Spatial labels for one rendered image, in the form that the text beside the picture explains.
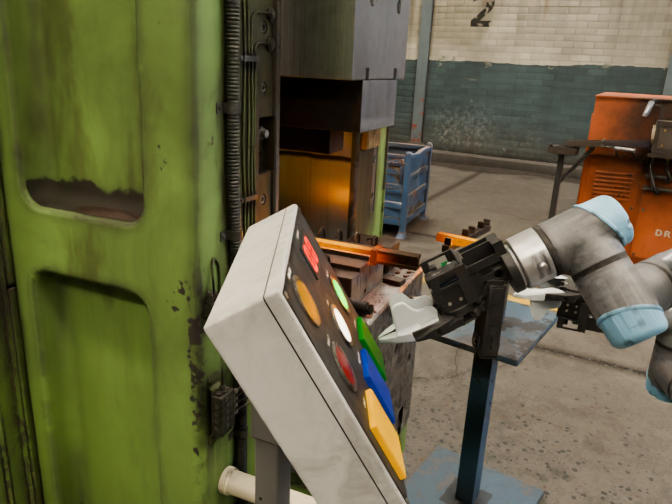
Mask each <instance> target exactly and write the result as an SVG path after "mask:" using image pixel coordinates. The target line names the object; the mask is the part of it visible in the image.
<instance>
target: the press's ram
mask: <svg viewBox="0 0 672 504"><path fill-rule="evenodd" d="M409 12H410V0H282V11H281V74H280V76H284V77H300V78H316V79H332V80H348V81H358V80H391V79H404V76H405V63H406V51H407V38H408V25H409Z"/></svg>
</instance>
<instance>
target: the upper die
mask: <svg viewBox="0 0 672 504"><path fill-rule="evenodd" d="M396 91H397V79H391V80H358V81H348V80H332V79H316V78H300V77H284V76H280V126H289V127H299V128H309V129H320V130H330V131H340V132H350V133H363V132H367V131H371V130H375V129H380V128H384V127H388V126H392V125H394V117H395V104H396Z"/></svg>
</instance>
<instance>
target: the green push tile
mask: <svg viewBox="0 0 672 504"><path fill-rule="evenodd" d="M356 320H357V328H358V336H359V341H360V343H361V345H362V346H363V348H365V349H367V351H368V353H369V355H370V357H371V358H372V360H373V362H374V364H375V366H376V367H377V369H378V371H379V373H380V374H381V376H382V378H383V380H384V382H385V381H387V376H386V371H385V366H384V361H383V355H382V353H381V351H380V350H379V348H378V346H377V344H376V342H375V341H374V339H373V337H372V335H371V333H370V331H369V330H368V328H367V326H366V324H365V322H364V321H363V319H362V317H358V318H356Z"/></svg>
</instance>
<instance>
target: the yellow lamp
mask: <svg viewBox="0 0 672 504"><path fill-rule="evenodd" d="M297 285H298V289H299V293H300V295H301V298H302V300H303V302H304V304H305V306H306V308H307V309H308V311H309V313H310V314H311V315H312V317H313V318H314V319H315V320H317V319H318V314H317V310H316V307H315V305H314V302H313V300H312V298H311V296H310V294H309V292H308V291H307V289H306V287H305V286H304V285H303V283H302V282H301V281H299V280H298V281H297Z"/></svg>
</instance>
